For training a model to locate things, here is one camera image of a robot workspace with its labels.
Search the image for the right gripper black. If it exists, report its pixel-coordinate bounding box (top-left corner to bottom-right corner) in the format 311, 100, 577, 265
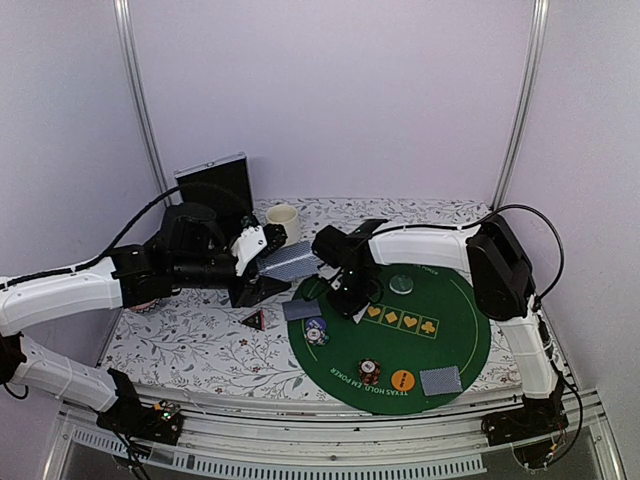
325, 268, 378, 321

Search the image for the black triangular button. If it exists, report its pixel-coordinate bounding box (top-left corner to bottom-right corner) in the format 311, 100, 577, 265
241, 310, 265, 331

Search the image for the clear dealer button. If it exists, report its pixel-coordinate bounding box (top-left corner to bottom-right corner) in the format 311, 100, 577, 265
389, 274, 414, 295

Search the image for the dealt playing card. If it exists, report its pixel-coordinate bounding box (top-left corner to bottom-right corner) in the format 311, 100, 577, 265
419, 366, 463, 396
282, 298, 322, 322

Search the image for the blue playing card deck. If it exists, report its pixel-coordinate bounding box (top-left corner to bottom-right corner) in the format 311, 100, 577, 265
258, 241, 321, 282

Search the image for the purple small blind button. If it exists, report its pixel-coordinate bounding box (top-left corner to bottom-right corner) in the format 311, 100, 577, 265
305, 317, 327, 331

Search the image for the small poker chip stack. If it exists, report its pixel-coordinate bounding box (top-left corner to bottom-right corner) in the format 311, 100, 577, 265
305, 328, 329, 346

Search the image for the orange big blind button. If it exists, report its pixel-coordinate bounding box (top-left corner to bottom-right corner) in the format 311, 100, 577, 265
391, 369, 416, 393

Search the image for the aluminium poker chip case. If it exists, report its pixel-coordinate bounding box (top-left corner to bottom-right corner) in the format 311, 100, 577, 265
173, 152, 254, 239

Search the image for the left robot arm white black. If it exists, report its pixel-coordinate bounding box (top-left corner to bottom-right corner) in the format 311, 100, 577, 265
1, 189, 290, 434

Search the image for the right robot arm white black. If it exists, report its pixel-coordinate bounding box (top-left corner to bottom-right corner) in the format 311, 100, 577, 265
290, 214, 565, 436

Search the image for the white ceramic cup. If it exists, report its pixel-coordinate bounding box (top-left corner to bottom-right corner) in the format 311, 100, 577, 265
266, 204, 301, 246

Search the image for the green round poker mat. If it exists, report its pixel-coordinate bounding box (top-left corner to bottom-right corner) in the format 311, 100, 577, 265
287, 265, 491, 415

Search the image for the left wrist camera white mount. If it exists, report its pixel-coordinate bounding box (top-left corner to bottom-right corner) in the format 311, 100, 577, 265
231, 224, 287, 277

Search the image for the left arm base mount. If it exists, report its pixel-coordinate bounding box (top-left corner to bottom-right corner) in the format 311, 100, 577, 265
96, 399, 184, 446

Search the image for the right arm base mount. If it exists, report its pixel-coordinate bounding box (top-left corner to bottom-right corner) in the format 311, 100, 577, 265
481, 397, 568, 446

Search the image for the left aluminium frame post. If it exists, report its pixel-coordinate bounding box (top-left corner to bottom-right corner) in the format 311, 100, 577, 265
113, 0, 169, 193

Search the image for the aluminium frame post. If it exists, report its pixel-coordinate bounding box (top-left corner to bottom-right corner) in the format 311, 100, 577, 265
113, 0, 169, 193
491, 0, 550, 210

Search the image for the right aluminium frame post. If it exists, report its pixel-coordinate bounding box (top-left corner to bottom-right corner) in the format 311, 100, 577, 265
491, 0, 550, 210

